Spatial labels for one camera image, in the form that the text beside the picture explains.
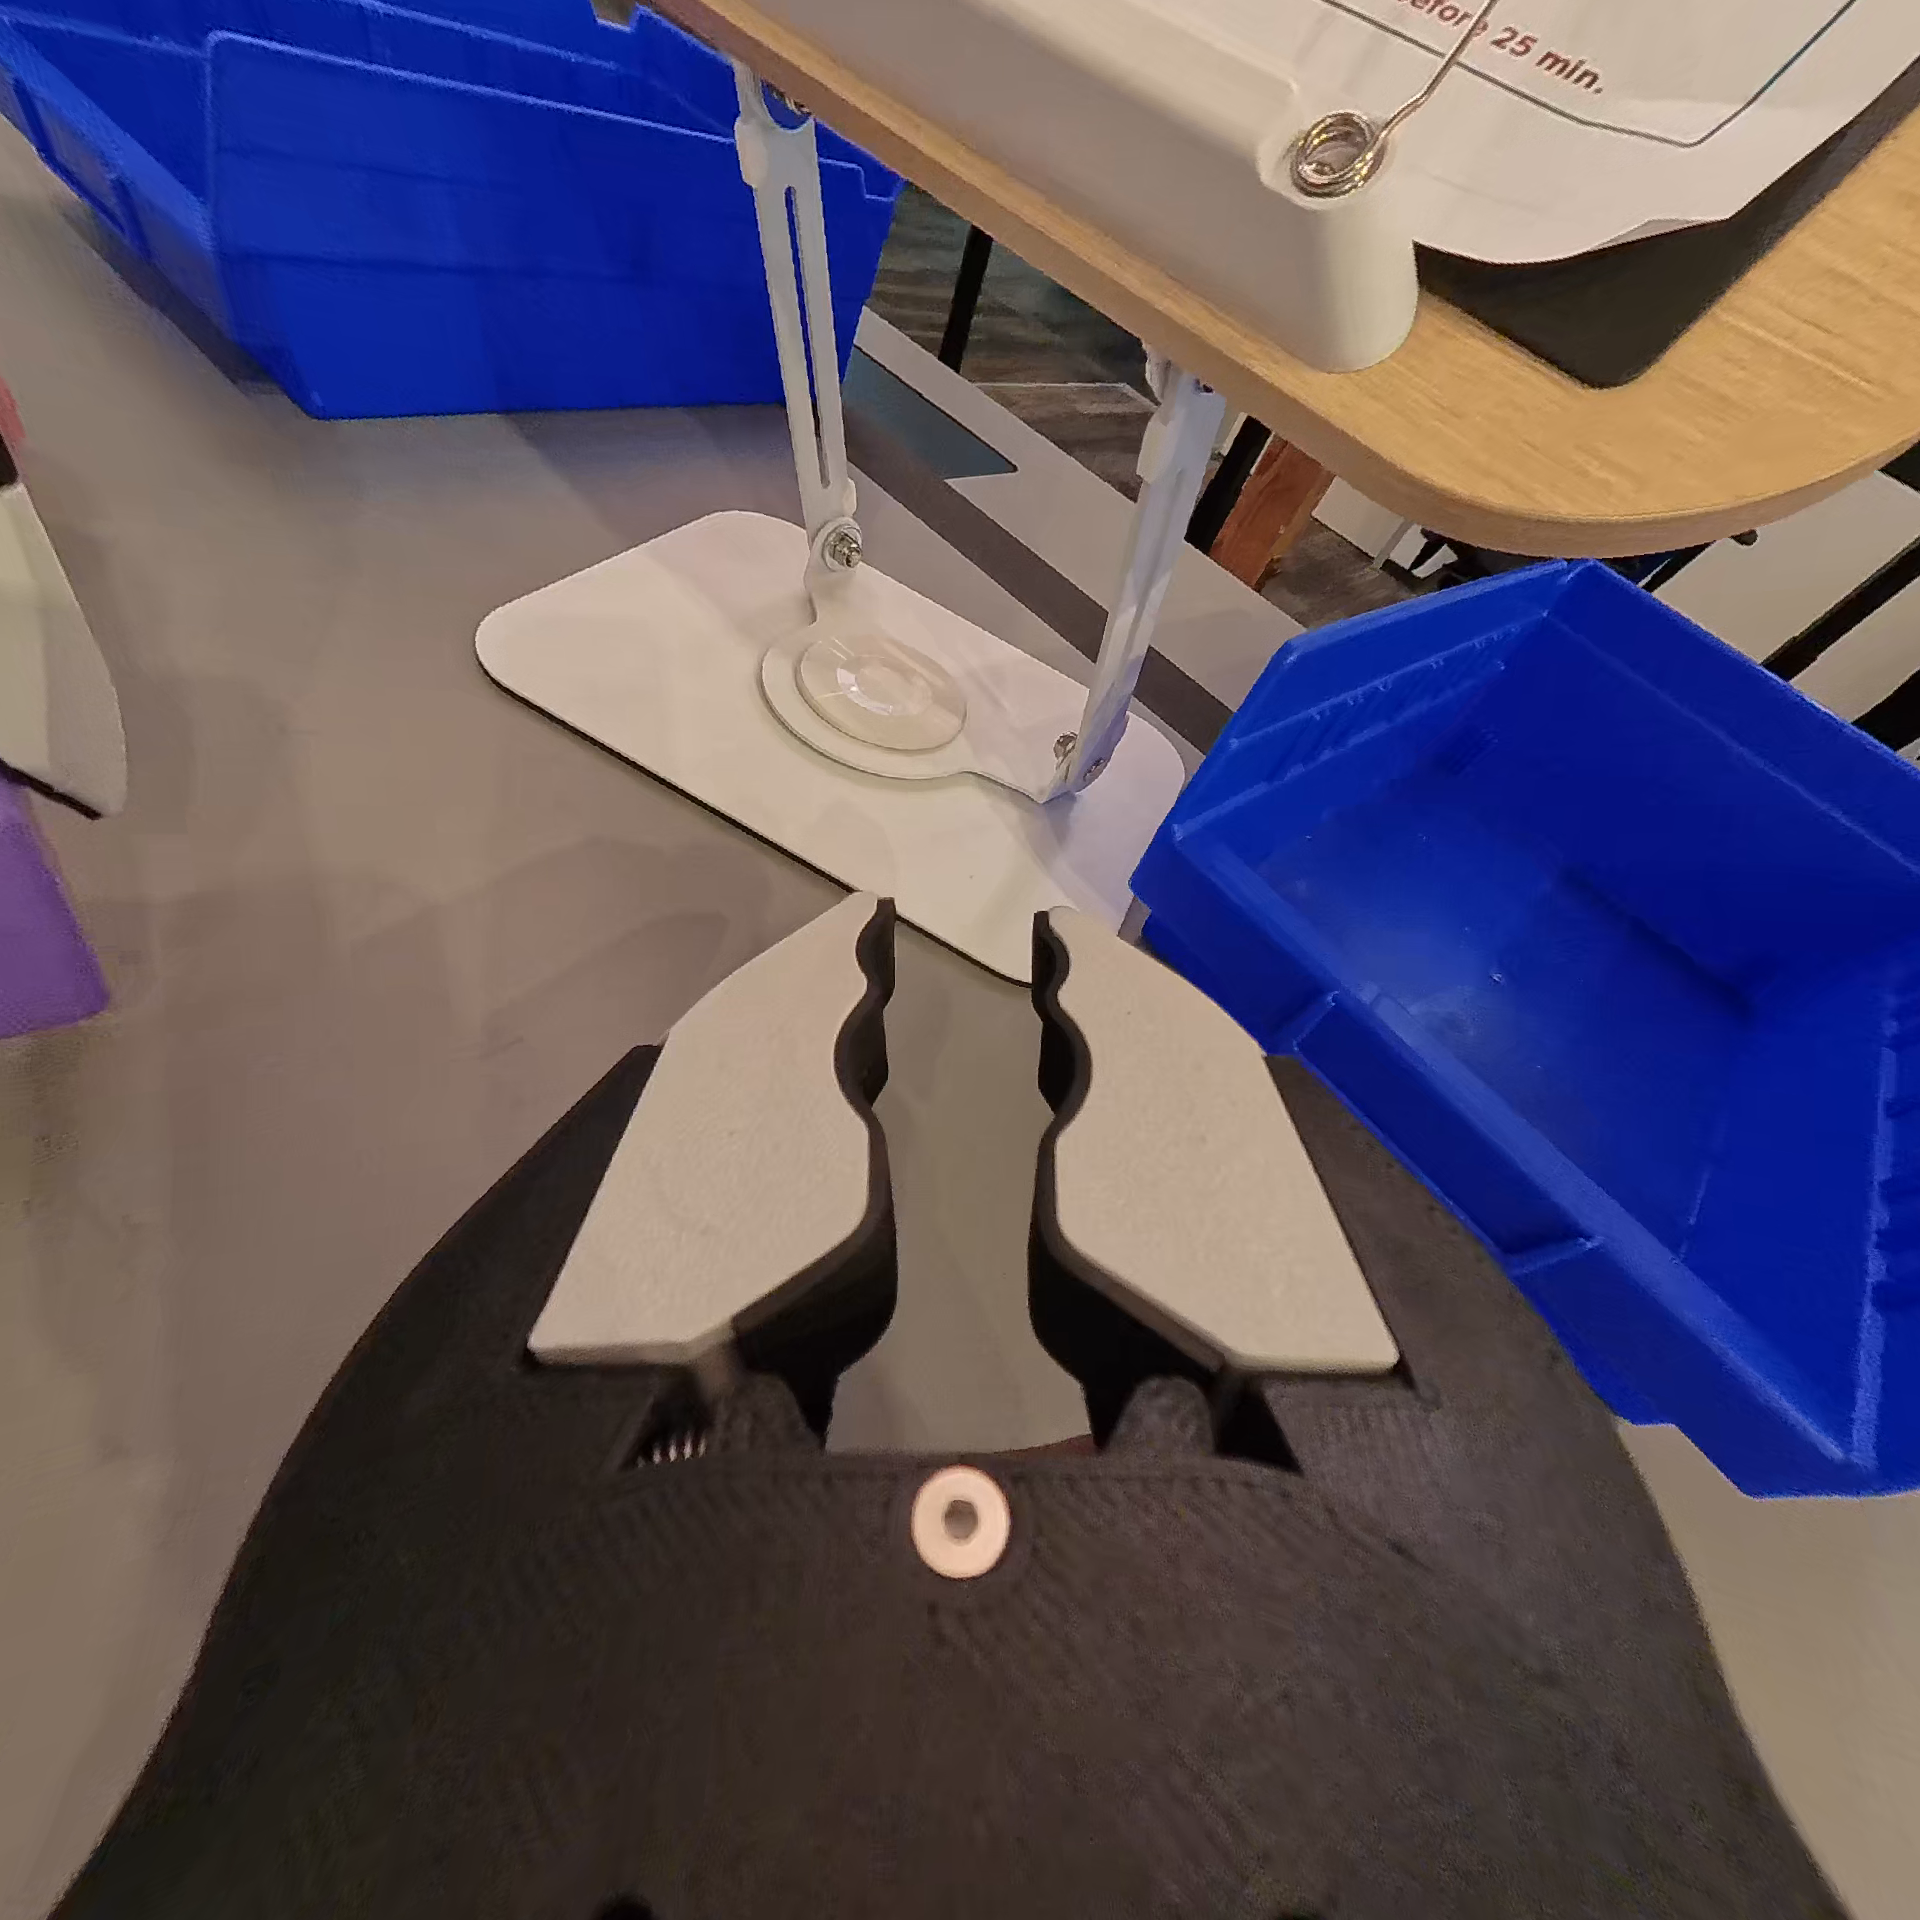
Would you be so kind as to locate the black mat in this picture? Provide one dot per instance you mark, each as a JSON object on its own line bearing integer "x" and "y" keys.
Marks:
{"x": 1652, "y": 323}

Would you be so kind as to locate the black metal leg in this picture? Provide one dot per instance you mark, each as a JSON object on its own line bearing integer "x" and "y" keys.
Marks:
{"x": 967, "y": 294}

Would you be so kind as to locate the white printed paper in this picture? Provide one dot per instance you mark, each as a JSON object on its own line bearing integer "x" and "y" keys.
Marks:
{"x": 1652, "y": 165}

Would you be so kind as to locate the purple plastic base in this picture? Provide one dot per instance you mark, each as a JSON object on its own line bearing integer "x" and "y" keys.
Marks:
{"x": 37, "y": 932}

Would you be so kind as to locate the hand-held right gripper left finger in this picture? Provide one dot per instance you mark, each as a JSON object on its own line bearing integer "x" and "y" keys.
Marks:
{"x": 720, "y": 1156}

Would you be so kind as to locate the small blue plastic bin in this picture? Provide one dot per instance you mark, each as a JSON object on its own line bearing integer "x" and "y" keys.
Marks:
{"x": 1575, "y": 932}

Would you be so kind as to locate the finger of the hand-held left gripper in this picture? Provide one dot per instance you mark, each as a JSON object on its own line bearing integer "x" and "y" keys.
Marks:
{"x": 54, "y": 661}

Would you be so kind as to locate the white plastic box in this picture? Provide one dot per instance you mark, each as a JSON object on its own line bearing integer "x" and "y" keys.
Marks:
{"x": 1126, "y": 136}

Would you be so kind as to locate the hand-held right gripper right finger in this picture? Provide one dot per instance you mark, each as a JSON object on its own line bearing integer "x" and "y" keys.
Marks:
{"x": 1201, "y": 1185}

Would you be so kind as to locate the wooden board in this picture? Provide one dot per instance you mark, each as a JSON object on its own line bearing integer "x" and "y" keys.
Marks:
{"x": 1652, "y": 451}

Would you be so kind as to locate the large blue plastic bin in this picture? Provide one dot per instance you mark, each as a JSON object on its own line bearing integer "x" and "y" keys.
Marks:
{"x": 450, "y": 225}

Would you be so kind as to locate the clear suction cup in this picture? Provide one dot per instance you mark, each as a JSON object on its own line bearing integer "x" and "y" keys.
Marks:
{"x": 869, "y": 691}

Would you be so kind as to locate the wooden table leg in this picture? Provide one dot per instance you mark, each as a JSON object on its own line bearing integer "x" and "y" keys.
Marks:
{"x": 1276, "y": 511}

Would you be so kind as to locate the white metal stand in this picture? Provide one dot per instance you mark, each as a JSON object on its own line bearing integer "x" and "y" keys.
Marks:
{"x": 645, "y": 661}

